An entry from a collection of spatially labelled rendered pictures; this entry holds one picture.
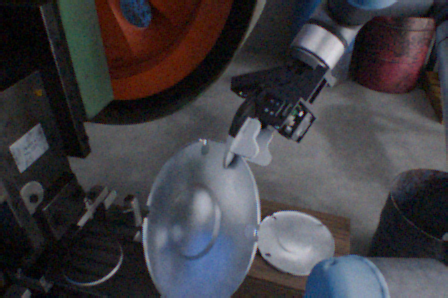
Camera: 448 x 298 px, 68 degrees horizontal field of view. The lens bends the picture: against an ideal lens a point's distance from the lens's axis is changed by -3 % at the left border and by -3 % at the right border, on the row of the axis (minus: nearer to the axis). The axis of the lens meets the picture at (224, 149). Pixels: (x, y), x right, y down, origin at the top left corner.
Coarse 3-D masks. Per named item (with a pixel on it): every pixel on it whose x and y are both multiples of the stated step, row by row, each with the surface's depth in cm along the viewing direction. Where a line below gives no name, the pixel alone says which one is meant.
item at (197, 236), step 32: (192, 160) 62; (160, 192) 67; (192, 192) 59; (224, 192) 55; (256, 192) 50; (160, 224) 65; (192, 224) 57; (224, 224) 53; (256, 224) 49; (160, 256) 62; (192, 256) 56; (224, 256) 52; (160, 288) 60; (192, 288) 55; (224, 288) 50
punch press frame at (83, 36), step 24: (0, 0) 49; (24, 0) 50; (48, 0) 49; (72, 0) 52; (72, 24) 53; (96, 24) 59; (72, 48) 54; (96, 48) 60; (72, 72) 56; (96, 72) 62; (96, 96) 63; (0, 192) 44
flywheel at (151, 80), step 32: (96, 0) 76; (160, 0) 72; (192, 0) 70; (224, 0) 65; (128, 32) 78; (160, 32) 76; (192, 32) 71; (224, 32) 75; (128, 64) 83; (160, 64) 77; (192, 64) 75; (128, 96) 85
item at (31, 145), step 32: (0, 96) 47; (32, 96) 53; (0, 128) 48; (32, 128) 54; (32, 160) 55; (64, 160) 63; (32, 192) 55; (64, 192) 60; (0, 224) 57; (32, 224) 57; (64, 224) 59
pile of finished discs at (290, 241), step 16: (272, 224) 133; (288, 224) 132; (304, 224) 132; (320, 224) 132; (272, 240) 126; (288, 240) 125; (304, 240) 125; (320, 240) 126; (272, 256) 121; (288, 256) 120; (304, 256) 120; (320, 256) 120; (304, 272) 115
